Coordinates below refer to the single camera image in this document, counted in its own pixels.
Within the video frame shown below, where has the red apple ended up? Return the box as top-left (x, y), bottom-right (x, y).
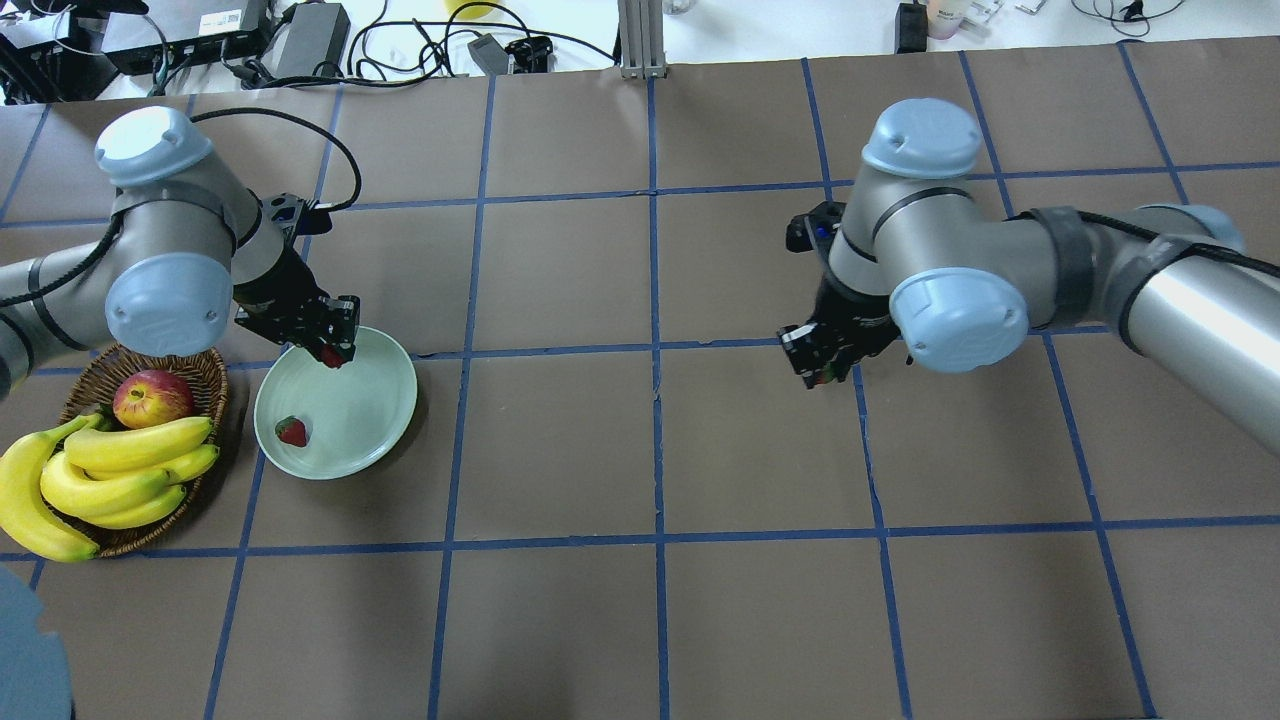
top-left (111, 369), bottom-right (196, 429)

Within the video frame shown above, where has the light green plate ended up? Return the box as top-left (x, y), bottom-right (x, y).
top-left (252, 325), bottom-right (419, 480)

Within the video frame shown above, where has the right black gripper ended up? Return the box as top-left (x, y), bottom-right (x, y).
top-left (778, 281), bottom-right (900, 389)

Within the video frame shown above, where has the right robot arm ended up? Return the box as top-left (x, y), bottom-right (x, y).
top-left (777, 97), bottom-right (1279, 451)

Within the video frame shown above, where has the black cable bundle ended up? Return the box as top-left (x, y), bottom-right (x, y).
top-left (346, 0), bottom-right (616, 88)

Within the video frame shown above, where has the yellow banana bunch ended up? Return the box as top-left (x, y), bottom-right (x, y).
top-left (1, 414), bottom-right (220, 562)

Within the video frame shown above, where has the black power adapter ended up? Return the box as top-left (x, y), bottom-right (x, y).
top-left (273, 3), bottom-right (349, 79)

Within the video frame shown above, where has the aluminium frame post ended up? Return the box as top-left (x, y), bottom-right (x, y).
top-left (617, 0), bottom-right (668, 79)

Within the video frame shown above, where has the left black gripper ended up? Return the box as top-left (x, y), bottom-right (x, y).
top-left (233, 255), bottom-right (361, 363)

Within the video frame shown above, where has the small black charger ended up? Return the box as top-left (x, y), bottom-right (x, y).
top-left (467, 35), bottom-right (513, 76)

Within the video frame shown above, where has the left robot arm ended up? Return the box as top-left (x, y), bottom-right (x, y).
top-left (1, 106), bottom-right (360, 395)

